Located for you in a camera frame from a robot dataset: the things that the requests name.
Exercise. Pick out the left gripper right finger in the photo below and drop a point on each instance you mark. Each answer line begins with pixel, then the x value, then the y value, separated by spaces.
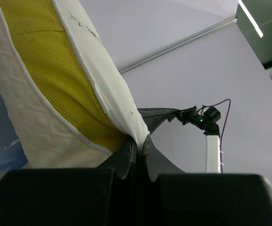
pixel 176 198

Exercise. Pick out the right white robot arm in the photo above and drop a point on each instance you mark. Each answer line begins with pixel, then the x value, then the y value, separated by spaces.
pixel 213 151

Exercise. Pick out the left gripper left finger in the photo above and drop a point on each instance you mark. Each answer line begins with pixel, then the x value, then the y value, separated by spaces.
pixel 71 197

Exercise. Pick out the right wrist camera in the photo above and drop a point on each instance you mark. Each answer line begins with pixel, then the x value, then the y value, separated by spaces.
pixel 212 114

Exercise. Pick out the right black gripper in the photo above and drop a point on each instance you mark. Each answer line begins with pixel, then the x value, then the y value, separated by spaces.
pixel 190 115

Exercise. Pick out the white pillow yellow trim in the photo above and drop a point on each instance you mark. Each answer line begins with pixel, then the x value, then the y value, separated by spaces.
pixel 68 103

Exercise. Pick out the right aluminium corner post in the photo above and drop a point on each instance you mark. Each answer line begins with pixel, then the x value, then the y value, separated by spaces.
pixel 179 44

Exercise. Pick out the grey checked pillowcase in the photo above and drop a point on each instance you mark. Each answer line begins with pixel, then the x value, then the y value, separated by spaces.
pixel 154 117

